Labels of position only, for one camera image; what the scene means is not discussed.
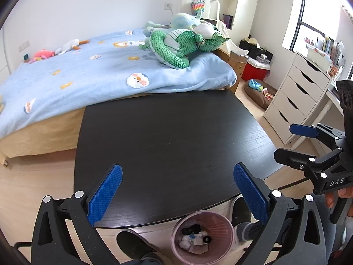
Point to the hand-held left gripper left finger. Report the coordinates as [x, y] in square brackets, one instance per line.
[106, 196]

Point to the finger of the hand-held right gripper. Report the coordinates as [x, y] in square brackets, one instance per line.
[292, 157]
[303, 130]

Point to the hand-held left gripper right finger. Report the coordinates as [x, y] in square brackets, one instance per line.
[249, 193]

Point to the pink trash bin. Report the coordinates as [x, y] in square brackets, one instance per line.
[220, 226]

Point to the black round cap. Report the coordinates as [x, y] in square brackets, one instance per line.
[206, 239]

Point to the lilac cartoon paper box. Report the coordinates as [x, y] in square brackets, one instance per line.
[200, 248]

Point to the white sock ball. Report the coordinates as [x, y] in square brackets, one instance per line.
[184, 244]

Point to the person's right hand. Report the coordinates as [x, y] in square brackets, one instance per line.
[329, 201]

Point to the black slipper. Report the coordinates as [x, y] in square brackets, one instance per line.
[132, 243]
[241, 211]

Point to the white drawer unit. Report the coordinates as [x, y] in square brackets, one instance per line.
[295, 96]

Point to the brown pet bed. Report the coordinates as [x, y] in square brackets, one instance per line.
[256, 98]

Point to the blue pet toy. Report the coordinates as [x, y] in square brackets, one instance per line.
[255, 85]

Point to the red storage box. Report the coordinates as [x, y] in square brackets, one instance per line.
[253, 73]

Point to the person's left leg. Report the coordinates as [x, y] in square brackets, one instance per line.
[149, 260]

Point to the clear plastic container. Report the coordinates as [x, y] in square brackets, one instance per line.
[262, 59]

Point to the wooden bed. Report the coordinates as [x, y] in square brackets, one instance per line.
[41, 143]

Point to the row of books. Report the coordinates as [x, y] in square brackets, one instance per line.
[325, 49]

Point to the black fabric bag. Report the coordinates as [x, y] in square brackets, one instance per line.
[255, 52]

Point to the black office chair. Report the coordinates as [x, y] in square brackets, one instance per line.
[22, 245]

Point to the beige hat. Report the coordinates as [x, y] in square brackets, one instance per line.
[252, 41]

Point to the light blue printed blanket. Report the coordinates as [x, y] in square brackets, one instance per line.
[96, 71]

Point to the dark framed window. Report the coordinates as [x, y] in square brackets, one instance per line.
[317, 5]

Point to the purple box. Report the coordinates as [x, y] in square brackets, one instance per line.
[227, 21]

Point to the white big-eyed plush toy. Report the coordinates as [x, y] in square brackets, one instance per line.
[206, 29]

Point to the green dragon plush toy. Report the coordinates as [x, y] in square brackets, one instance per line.
[176, 44]

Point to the white goose plush toy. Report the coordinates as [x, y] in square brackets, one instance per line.
[66, 47]

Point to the pink plush toy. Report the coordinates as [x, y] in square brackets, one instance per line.
[42, 53]

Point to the small digital clock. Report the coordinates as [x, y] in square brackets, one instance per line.
[26, 57]

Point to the rainbow crochet bag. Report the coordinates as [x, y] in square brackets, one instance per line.
[198, 7]

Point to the light blue plush toy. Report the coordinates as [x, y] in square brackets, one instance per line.
[183, 19]

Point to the white wall shelf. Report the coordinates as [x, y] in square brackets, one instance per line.
[238, 5]

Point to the white wall switch plate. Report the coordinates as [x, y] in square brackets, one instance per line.
[23, 46]

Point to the white wall socket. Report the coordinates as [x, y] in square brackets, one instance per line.
[168, 5]

